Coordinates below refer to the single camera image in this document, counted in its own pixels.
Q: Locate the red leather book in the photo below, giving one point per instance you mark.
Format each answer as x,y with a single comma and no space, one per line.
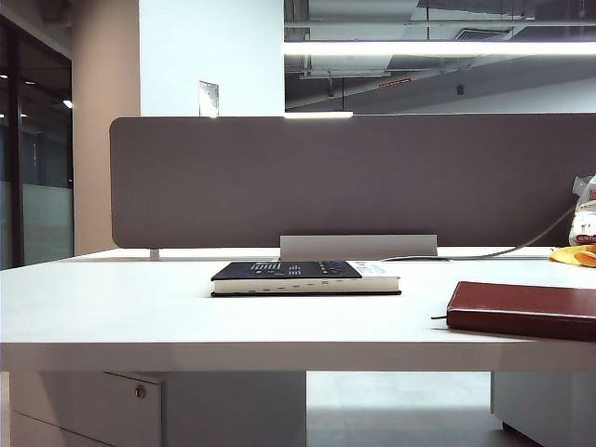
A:
521,302

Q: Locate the black hardcover book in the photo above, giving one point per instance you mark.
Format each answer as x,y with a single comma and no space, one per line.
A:
288,269

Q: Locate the grey fabric desk divider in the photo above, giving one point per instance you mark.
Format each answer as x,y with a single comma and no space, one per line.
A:
326,186

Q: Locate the short ceiling light strip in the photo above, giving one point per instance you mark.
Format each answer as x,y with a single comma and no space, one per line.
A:
316,114

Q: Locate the long ceiling light strip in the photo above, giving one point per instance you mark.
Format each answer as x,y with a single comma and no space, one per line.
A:
419,48

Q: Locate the round brass cabinet lock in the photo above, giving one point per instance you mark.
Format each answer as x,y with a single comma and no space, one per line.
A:
140,392

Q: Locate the dark framed glass partition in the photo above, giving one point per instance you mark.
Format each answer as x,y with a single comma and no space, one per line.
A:
46,209

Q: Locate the ceiling air vent grille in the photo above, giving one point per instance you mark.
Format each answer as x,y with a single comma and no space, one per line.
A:
484,33

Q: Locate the white drawer cabinet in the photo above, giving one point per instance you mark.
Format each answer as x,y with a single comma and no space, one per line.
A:
93,410

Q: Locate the yellow cloth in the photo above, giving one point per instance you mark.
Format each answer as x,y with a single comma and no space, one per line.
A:
575,256

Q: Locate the clear plastic snack bag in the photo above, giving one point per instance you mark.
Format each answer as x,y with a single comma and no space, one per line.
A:
587,223

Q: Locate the white storage cabinet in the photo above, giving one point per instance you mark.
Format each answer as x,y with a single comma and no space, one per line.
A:
549,400

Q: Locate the white divider bracket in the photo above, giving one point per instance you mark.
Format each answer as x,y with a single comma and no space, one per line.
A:
155,254

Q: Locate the silver wall plate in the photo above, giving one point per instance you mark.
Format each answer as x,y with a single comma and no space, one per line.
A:
209,98

